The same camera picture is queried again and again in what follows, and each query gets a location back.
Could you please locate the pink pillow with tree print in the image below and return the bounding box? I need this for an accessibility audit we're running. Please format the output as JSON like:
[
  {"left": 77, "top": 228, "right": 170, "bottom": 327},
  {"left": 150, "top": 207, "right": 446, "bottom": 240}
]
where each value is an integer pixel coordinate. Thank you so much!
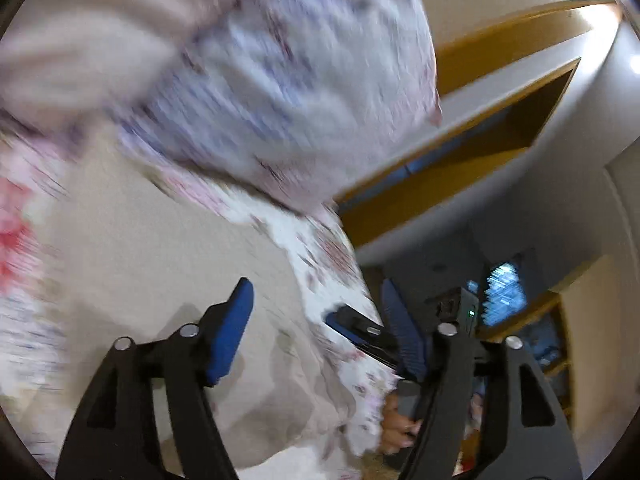
[{"left": 112, "top": 0, "right": 445, "bottom": 213}]

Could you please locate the blue lit window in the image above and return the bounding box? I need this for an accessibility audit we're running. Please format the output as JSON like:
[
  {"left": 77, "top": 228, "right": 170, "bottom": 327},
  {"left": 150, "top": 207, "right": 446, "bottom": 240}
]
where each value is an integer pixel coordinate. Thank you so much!
[{"left": 484, "top": 260, "right": 530, "bottom": 325}]

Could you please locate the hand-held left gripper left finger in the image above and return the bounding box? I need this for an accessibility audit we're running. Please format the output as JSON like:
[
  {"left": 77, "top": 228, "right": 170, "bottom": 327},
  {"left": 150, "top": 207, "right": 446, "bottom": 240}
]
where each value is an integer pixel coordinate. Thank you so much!
[{"left": 55, "top": 277, "right": 256, "bottom": 480}]

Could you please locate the floral patterned bedding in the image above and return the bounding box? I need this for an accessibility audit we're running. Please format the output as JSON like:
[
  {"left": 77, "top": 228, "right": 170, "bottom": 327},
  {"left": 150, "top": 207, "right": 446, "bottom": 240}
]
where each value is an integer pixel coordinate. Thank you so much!
[{"left": 0, "top": 0, "right": 386, "bottom": 478}]

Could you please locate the person's right hand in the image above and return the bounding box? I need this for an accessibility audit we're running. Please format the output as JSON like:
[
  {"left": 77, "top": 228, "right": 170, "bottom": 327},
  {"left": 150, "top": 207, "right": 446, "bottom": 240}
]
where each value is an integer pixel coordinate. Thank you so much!
[{"left": 381, "top": 394, "right": 425, "bottom": 455}]

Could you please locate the yellow wooden frame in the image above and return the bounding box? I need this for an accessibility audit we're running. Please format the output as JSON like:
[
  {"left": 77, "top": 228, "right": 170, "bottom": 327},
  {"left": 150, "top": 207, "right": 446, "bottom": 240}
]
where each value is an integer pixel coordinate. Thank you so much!
[{"left": 336, "top": 0, "right": 617, "bottom": 248}]

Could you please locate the white floral bed sheet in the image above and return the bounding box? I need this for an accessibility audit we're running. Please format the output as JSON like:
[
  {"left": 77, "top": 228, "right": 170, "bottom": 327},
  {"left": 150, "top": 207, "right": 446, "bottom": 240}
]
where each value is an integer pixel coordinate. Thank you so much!
[{"left": 0, "top": 110, "right": 401, "bottom": 476}]

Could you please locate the wooden shelf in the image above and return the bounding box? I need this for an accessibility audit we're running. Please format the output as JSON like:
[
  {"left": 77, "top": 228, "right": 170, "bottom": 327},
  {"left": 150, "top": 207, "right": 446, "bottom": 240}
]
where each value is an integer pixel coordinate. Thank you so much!
[{"left": 475, "top": 255, "right": 633, "bottom": 433}]

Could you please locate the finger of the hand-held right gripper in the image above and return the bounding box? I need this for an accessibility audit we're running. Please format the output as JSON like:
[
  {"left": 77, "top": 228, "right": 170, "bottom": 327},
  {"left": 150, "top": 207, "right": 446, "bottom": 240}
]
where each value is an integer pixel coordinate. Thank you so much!
[{"left": 324, "top": 305, "right": 402, "bottom": 367}]

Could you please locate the dark window pane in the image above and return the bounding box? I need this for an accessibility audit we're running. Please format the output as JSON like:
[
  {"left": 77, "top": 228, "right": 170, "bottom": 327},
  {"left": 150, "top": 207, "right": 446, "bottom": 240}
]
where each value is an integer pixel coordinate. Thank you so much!
[{"left": 345, "top": 147, "right": 453, "bottom": 206}]

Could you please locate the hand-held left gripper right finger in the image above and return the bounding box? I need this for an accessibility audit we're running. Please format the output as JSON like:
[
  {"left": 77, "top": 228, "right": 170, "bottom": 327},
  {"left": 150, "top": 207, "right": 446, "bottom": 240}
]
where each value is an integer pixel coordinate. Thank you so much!
[{"left": 381, "top": 280, "right": 584, "bottom": 480}]

